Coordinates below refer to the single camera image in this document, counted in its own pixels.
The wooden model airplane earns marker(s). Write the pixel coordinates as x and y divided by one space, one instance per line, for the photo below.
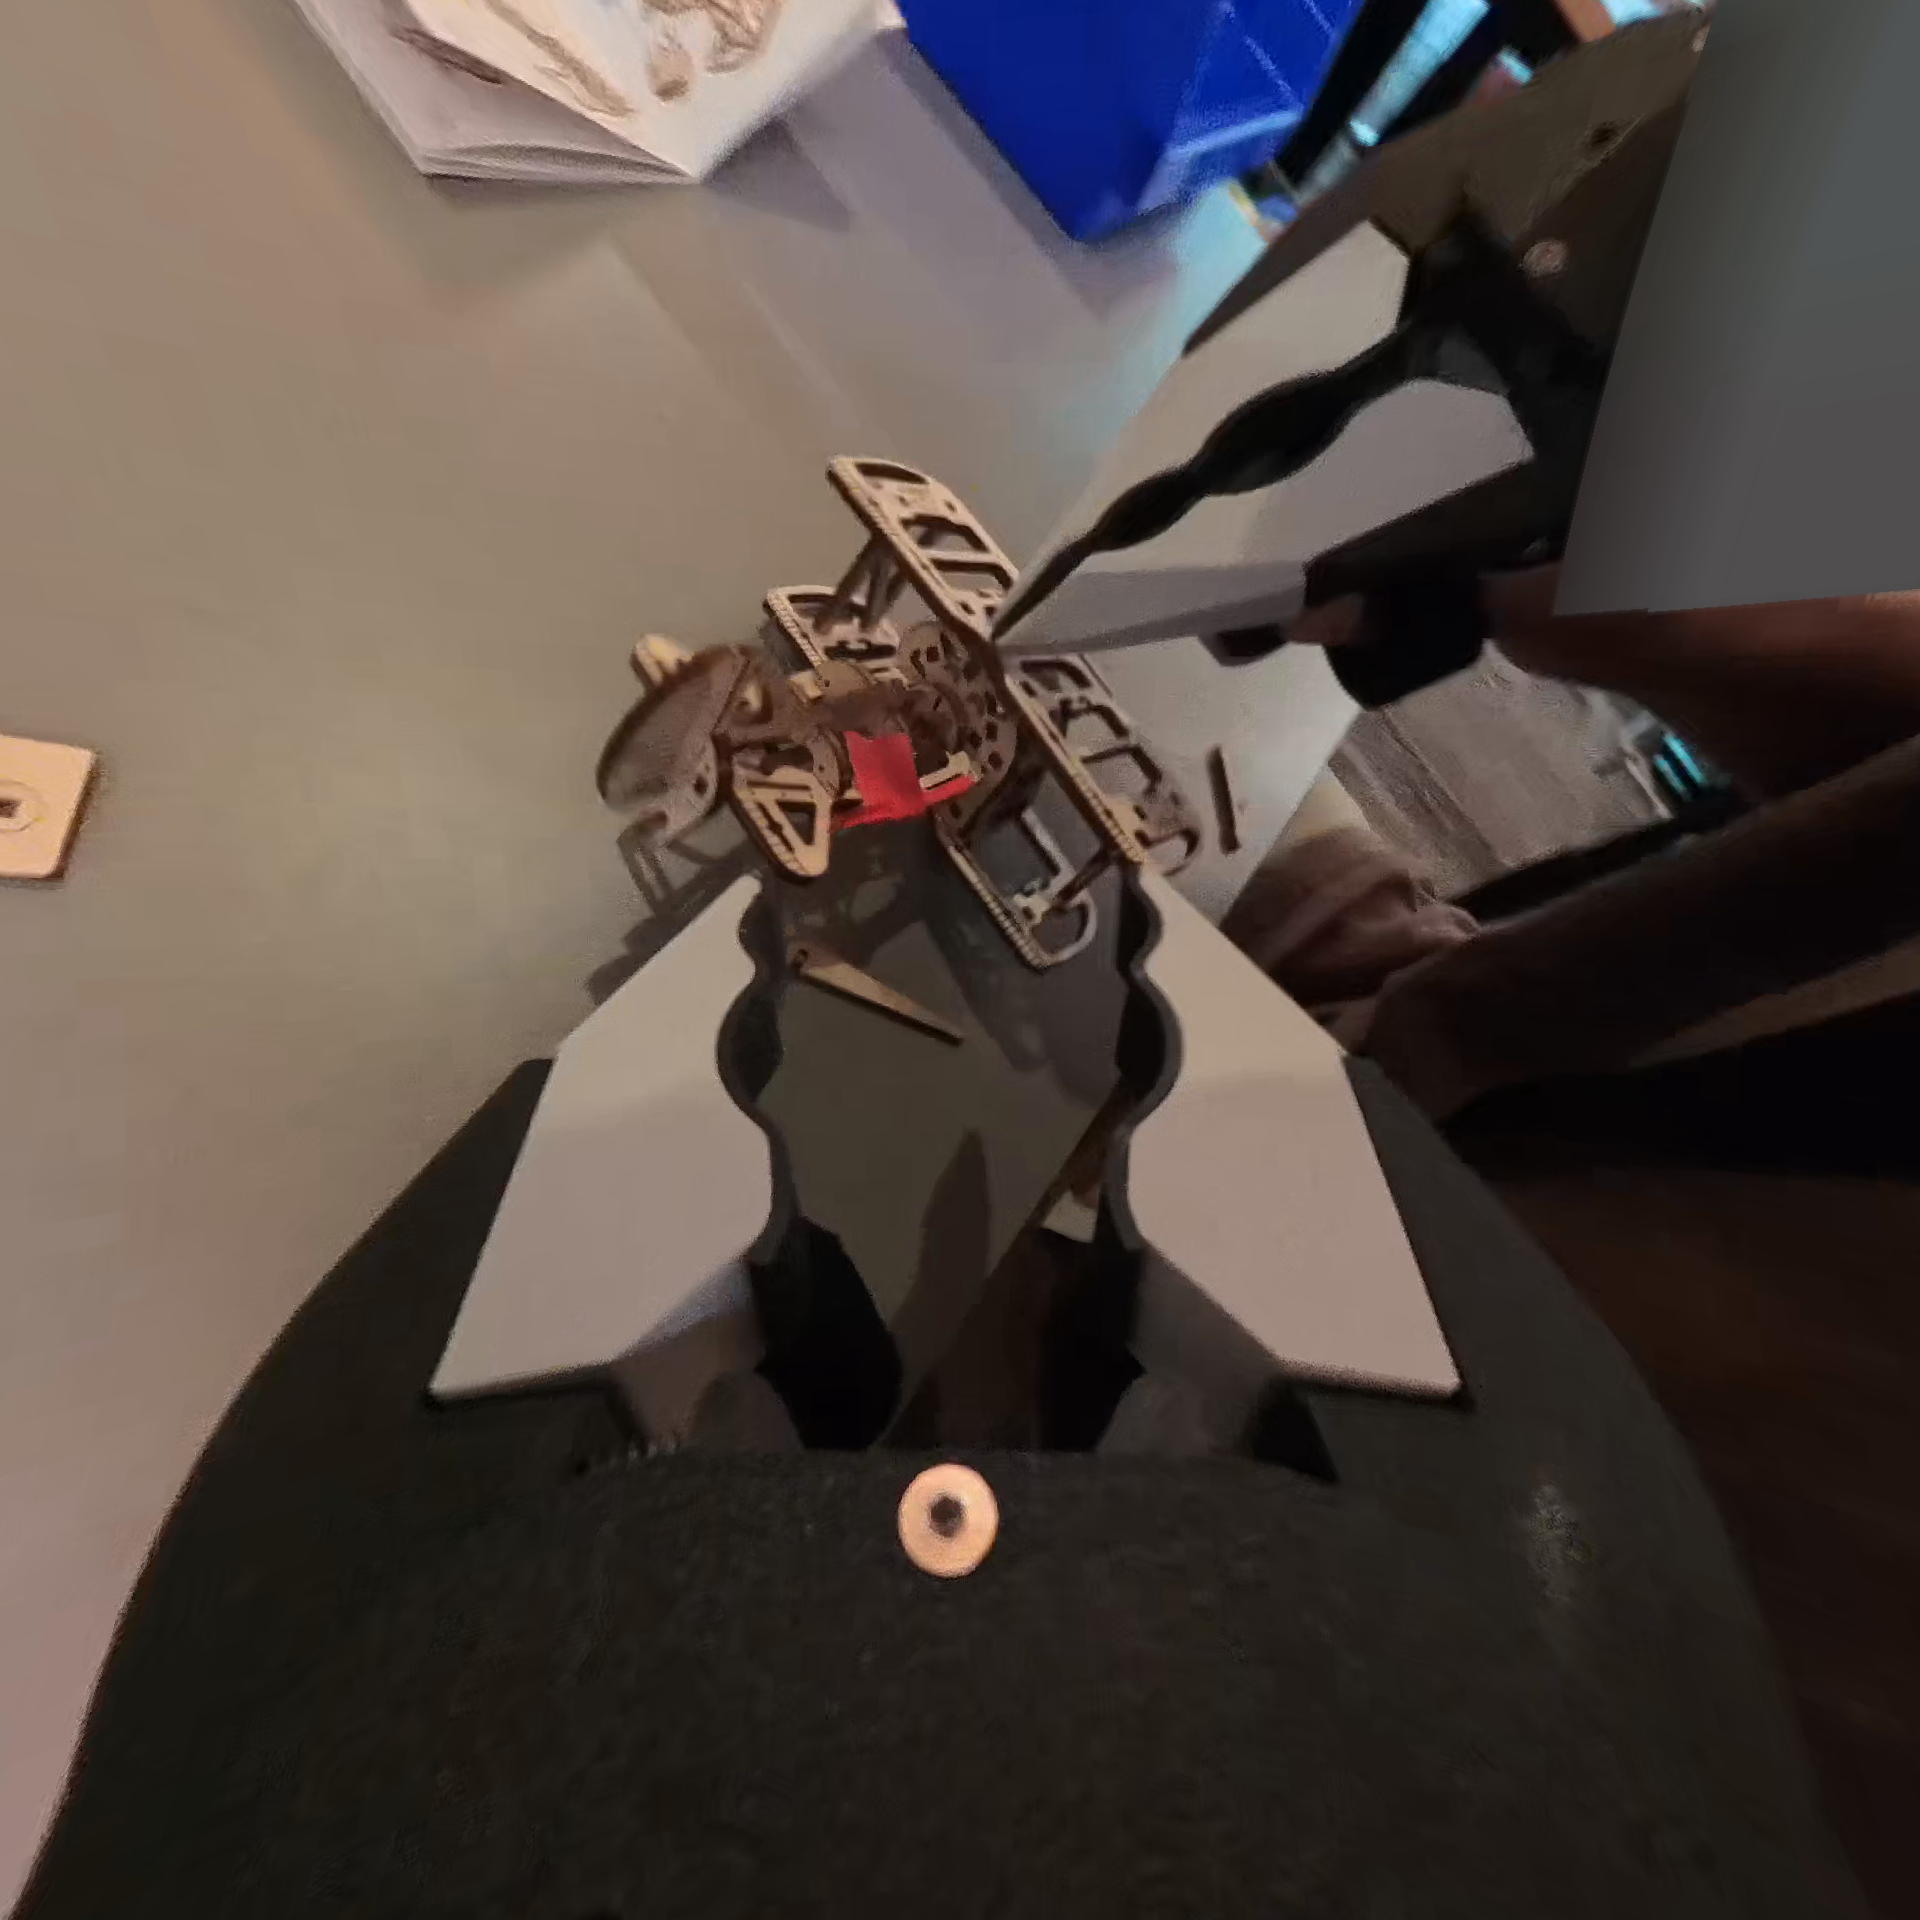
675 733

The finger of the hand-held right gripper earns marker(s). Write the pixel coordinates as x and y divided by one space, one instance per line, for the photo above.
1319 510
1275 338

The small square wooden piece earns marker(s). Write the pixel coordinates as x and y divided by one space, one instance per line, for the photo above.
43 802

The person's right forearm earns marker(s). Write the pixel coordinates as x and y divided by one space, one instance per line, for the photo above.
1723 660

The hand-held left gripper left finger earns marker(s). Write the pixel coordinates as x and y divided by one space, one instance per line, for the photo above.
600 1201

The blue plastic bin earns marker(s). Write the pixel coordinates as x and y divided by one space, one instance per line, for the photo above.
1108 89

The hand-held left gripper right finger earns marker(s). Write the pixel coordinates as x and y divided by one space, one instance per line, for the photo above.
1275 1201

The instruction booklet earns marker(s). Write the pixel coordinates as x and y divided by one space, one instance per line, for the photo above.
600 89

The grey desk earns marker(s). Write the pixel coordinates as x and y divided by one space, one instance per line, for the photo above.
375 523

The short dark wooden strip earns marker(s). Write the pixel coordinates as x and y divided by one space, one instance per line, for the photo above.
1223 802

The pointed wooden stick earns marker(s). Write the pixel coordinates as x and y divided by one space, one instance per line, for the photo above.
879 990

